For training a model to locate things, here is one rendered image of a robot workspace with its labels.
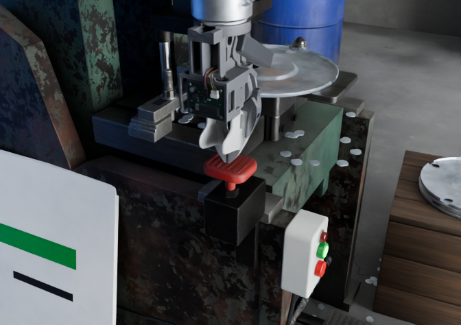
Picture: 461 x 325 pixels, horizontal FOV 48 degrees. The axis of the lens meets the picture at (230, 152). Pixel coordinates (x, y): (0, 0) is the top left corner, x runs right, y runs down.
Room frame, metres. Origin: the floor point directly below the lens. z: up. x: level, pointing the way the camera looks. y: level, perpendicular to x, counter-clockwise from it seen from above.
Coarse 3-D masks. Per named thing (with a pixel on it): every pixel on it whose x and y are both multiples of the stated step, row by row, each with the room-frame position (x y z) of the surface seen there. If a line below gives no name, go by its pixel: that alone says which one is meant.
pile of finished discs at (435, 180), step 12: (432, 168) 1.28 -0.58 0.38; (444, 168) 1.28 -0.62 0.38; (456, 168) 1.28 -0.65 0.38; (420, 180) 1.21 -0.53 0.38; (432, 180) 1.21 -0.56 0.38; (444, 180) 1.21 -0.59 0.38; (456, 180) 1.20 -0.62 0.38; (432, 192) 1.15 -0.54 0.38; (444, 192) 1.15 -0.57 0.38; (456, 192) 1.15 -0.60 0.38; (432, 204) 1.13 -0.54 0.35; (444, 204) 1.10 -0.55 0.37; (456, 204) 1.09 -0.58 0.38; (456, 216) 1.07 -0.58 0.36
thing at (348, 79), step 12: (336, 84) 0.91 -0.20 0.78; (348, 84) 0.91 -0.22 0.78; (300, 96) 0.88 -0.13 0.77; (312, 96) 0.87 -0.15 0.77; (324, 96) 0.86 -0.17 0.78; (336, 96) 0.86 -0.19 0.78; (264, 108) 0.94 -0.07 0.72; (276, 108) 0.93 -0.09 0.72; (288, 108) 0.97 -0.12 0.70; (276, 120) 0.93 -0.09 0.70; (288, 120) 0.97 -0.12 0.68; (276, 132) 0.93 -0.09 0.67
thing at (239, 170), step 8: (208, 160) 0.66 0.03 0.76; (216, 160) 0.66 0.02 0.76; (240, 160) 0.66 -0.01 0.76; (248, 160) 0.66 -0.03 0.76; (208, 168) 0.64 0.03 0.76; (216, 168) 0.64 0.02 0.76; (224, 168) 0.64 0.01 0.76; (232, 168) 0.64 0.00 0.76; (240, 168) 0.64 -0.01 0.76; (248, 168) 0.64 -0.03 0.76; (256, 168) 0.65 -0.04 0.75; (216, 176) 0.63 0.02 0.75; (224, 176) 0.63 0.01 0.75; (232, 176) 0.62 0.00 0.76; (240, 176) 0.62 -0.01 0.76; (248, 176) 0.63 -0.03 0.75; (232, 184) 0.65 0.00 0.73
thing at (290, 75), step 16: (272, 48) 1.13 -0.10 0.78; (288, 48) 1.12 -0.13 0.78; (272, 64) 1.00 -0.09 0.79; (288, 64) 1.00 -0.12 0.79; (304, 64) 1.02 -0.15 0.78; (320, 64) 1.02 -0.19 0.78; (272, 80) 0.93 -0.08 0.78; (288, 80) 0.93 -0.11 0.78; (304, 80) 0.93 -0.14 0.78; (272, 96) 0.85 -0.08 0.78; (288, 96) 0.85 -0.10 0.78
